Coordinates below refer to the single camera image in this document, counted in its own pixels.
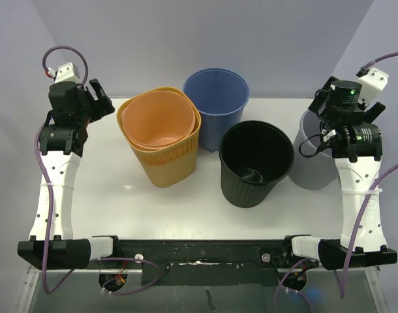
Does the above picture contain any orange bucket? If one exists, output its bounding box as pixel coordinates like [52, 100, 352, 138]
[121, 91, 195, 151]

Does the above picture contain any grey plastic bucket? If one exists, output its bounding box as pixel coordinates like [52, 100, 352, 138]
[289, 110, 339, 190]

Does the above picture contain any black ribbed bucket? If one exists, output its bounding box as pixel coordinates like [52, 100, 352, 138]
[219, 120, 295, 208]

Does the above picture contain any yellow slotted basket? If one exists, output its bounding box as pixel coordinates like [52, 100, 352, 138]
[117, 87, 202, 188]

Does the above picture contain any blue plastic bucket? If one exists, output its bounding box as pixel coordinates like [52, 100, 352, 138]
[183, 68, 249, 152]

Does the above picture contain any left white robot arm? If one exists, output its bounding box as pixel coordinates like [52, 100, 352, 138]
[18, 79, 123, 270]

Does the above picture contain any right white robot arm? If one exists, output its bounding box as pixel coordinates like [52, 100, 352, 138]
[281, 76, 397, 270]

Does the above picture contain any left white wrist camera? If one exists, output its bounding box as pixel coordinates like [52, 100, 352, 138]
[54, 62, 82, 84]

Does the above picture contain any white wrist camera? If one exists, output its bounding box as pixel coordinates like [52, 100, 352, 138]
[356, 67, 389, 107]
[54, 62, 82, 84]

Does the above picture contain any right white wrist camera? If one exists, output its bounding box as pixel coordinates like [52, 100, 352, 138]
[356, 67, 389, 107]

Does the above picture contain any black cable on right wrist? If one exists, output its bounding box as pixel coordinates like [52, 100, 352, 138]
[298, 128, 333, 158]

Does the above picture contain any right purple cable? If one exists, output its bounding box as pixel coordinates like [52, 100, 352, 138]
[273, 50, 398, 313]

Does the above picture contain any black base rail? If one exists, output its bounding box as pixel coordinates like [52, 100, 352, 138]
[87, 237, 299, 286]

